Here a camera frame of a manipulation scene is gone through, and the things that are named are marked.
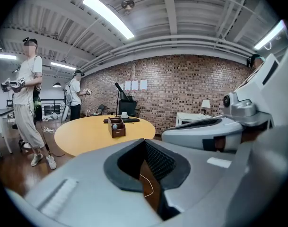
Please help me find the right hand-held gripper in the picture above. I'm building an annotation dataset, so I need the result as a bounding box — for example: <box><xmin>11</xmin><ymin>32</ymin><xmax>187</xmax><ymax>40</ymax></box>
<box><xmin>161</xmin><ymin>44</ymin><xmax>288</xmax><ymax>153</ymax></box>

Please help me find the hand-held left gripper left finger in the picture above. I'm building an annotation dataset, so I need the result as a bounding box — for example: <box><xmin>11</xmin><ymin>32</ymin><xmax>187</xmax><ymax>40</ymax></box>
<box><xmin>5</xmin><ymin>138</ymin><xmax>163</xmax><ymax>227</ymax></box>

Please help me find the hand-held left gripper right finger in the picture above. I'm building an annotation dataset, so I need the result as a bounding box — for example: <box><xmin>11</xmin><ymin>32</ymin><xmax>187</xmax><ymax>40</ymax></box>
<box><xmin>144</xmin><ymin>138</ymin><xmax>249</xmax><ymax>227</ymax></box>

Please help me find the brown wooden organizer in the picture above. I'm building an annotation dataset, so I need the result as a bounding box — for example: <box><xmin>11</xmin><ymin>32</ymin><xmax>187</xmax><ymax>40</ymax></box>
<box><xmin>107</xmin><ymin>116</ymin><xmax>127</xmax><ymax>139</ymax></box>

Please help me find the white shade table lamp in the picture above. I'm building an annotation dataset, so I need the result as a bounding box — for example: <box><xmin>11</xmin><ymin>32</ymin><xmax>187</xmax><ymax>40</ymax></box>
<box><xmin>201</xmin><ymin>99</ymin><xmax>211</xmax><ymax>115</ymax></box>

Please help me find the round yellow wooden table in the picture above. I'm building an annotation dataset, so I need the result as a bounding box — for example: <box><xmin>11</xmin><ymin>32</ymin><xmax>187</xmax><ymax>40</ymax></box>
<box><xmin>54</xmin><ymin>115</ymin><xmax>156</xmax><ymax>157</ymax></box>

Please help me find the black keyboard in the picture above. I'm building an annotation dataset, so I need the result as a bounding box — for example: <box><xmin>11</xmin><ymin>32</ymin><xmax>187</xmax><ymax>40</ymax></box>
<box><xmin>103</xmin><ymin>117</ymin><xmax>141</xmax><ymax>124</ymax></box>

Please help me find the black office chair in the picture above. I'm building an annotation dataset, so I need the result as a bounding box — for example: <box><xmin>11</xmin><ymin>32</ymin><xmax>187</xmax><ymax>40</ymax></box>
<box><xmin>118</xmin><ymin>95</ymin><xmax>138</xmax><ymax>117</ymax></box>

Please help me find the black desk lamp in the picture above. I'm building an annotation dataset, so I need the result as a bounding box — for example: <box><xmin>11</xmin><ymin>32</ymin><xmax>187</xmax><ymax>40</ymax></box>
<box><xmin>114</xmin><ymin>82</ymin><xmax>125</xmax><ymax>117</ymax></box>

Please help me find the black metal railing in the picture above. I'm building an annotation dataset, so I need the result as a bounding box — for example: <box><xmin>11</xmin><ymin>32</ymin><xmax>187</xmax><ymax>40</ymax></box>
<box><xmin>39</xmin><ymin>99</ymin><xmax>66</xmax><ymax>122</ymax></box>

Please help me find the long ceiling light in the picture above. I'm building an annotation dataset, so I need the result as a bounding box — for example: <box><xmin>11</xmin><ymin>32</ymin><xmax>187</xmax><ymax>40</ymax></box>
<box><xmin>0</xmin><ymin>53</ymin><xmax>18</xmax><ymax>61</ymax></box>
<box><xmin>253</xmin><ymin>19</ymin><xmax>286</xmax><ymax>51</ymax></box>
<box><xmin>82</xmin><ymin>0</ymin><xmax>135</xmax><ymax>40</ymax></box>
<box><xmin>50</xmin><ymin>61</ymin><xmax>77</xmax><ymax>70</ymax></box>

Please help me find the round ceiling fixture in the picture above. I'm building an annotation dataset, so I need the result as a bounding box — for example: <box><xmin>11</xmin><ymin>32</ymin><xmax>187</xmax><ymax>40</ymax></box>
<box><xmin>121</xmin><ymin>0</ymin><xmax>135</xmax><ymax>15</ymax></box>

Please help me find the long white cable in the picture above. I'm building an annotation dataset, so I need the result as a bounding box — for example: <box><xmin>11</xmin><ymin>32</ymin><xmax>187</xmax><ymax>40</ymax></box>
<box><xmin>139</xmin><ymin>174</ymin><xmax>155</xmax><ymax>198</ymax></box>

